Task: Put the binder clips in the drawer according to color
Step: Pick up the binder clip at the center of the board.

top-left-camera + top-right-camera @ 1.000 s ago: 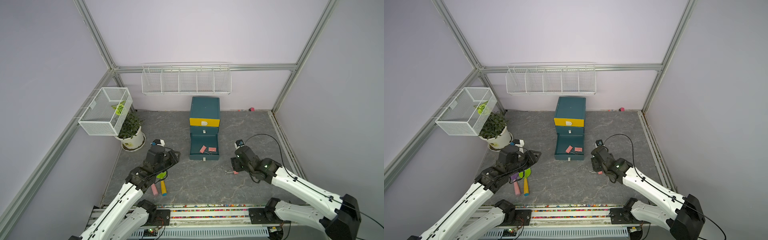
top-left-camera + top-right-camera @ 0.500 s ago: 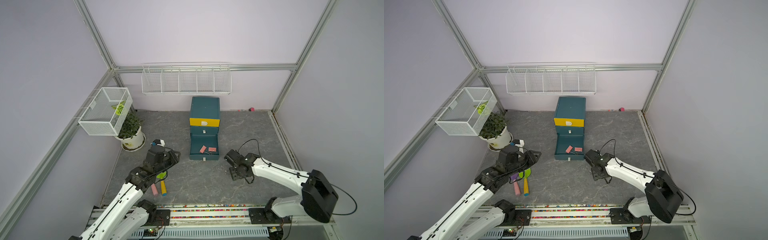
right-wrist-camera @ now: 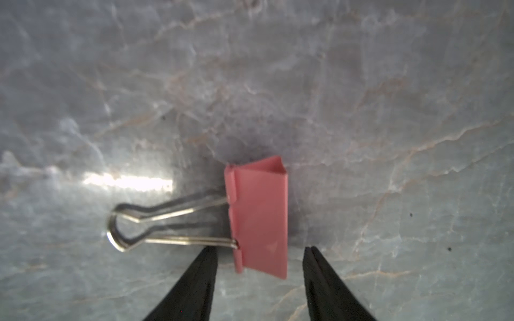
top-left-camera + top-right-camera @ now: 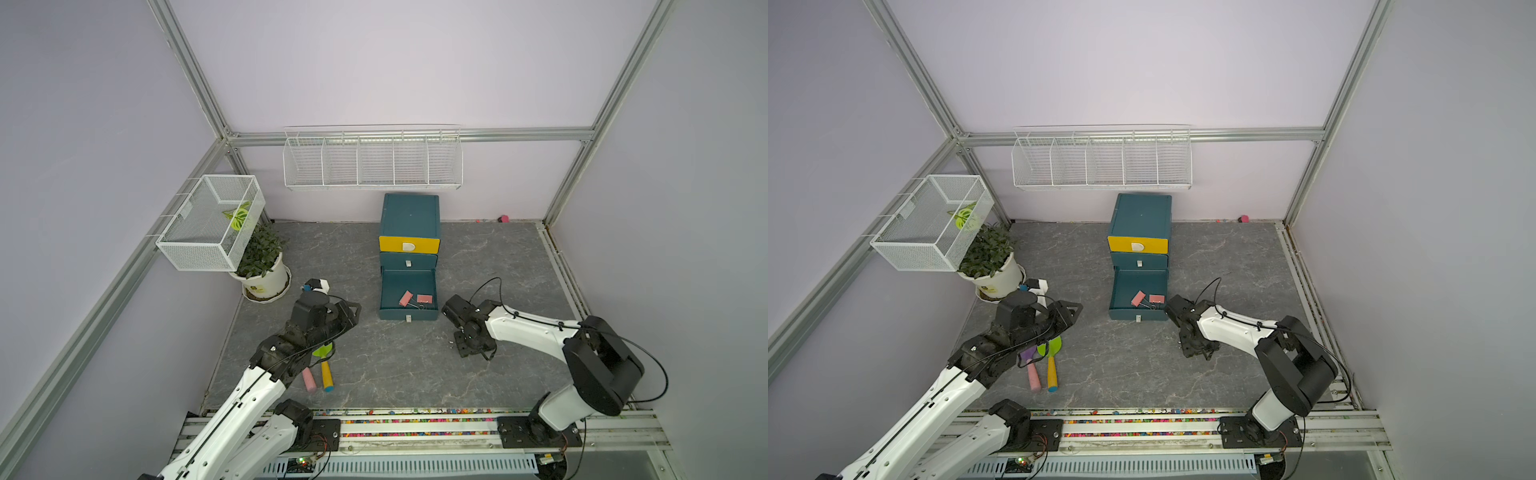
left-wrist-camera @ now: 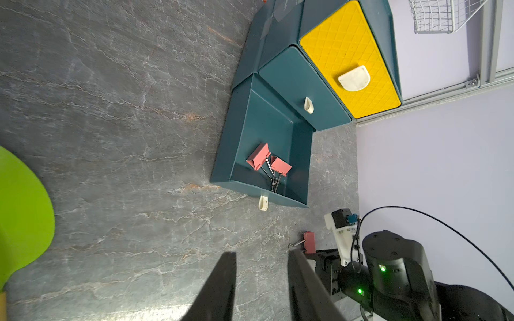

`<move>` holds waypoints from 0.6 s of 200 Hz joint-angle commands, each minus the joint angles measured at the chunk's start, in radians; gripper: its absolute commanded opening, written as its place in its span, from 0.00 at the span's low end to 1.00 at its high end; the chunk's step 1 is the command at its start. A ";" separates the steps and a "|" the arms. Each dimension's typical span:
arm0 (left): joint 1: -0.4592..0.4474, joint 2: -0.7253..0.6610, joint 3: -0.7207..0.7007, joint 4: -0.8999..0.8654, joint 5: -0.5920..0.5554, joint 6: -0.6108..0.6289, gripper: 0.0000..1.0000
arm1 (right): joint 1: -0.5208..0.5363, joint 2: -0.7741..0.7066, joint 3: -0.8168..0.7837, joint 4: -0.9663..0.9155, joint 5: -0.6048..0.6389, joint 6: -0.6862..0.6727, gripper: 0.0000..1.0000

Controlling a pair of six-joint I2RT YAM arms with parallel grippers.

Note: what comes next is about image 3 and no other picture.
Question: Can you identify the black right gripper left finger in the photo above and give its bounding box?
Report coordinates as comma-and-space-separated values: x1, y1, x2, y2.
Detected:
145, 246, 218, 321

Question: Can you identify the pink binder clip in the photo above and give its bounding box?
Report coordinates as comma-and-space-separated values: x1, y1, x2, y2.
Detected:
107, 155, 289, 280

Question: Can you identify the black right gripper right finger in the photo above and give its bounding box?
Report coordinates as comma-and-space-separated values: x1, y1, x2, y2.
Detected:
303, 246, 376, 321

